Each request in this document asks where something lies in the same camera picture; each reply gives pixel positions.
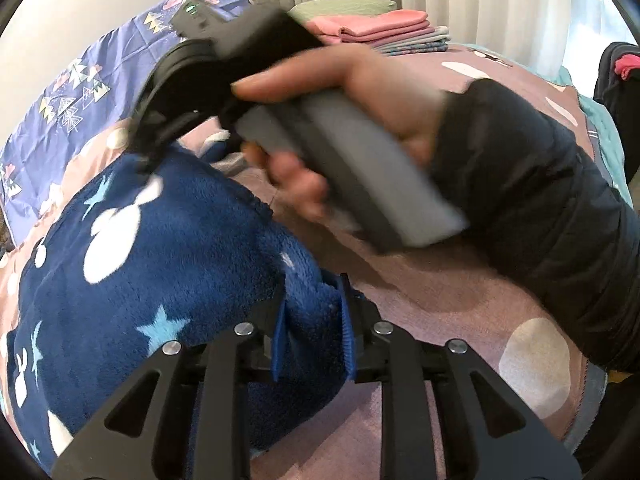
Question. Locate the pink cloth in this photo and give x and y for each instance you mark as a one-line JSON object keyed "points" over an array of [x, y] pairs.
{"points": [[627, 67]]}

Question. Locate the person's right forearm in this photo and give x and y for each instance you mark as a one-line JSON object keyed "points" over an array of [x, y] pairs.
{"points": [[525, 210]]}

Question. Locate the white pleated curtain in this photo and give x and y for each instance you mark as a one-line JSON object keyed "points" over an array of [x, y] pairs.
{"points": [[500, 0]]}

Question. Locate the blue fleece star-print pajama top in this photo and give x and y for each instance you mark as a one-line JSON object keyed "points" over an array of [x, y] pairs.
{"points": [[150, 260]]}

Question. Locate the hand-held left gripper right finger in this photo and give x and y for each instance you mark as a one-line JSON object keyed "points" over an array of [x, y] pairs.
{"points": [[347, 330]]}

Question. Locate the dark cloth pile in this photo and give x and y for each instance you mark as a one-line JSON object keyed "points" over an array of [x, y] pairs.
{"points": [[607, 90]]}

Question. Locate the purple tree-print sheet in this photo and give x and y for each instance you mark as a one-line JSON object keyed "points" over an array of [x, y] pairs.
{"points": [[75, 85]]}

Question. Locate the green pillow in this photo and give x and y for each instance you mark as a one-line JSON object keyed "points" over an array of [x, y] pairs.
{"points": [[345, 9]]}

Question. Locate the pink folded clothes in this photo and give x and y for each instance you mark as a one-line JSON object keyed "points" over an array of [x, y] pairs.
{"points": [[370, 25]]}

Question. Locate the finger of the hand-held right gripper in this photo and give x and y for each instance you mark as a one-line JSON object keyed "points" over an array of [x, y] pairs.
{"points": [[155, 147]]}

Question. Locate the pink polka dot blanket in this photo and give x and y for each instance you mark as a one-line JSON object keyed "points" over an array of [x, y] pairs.
{"points": [[450, 300]]}

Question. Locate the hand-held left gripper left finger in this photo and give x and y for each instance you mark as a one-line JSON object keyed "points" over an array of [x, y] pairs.
{"points": [[278, 340]]}

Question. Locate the person's right hand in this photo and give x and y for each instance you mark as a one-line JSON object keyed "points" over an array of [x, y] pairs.
{"points": [[390, 90]]}

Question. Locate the striped folded cloths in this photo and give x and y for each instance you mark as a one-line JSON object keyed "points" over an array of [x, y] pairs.
{"points": [[420, 42]]}

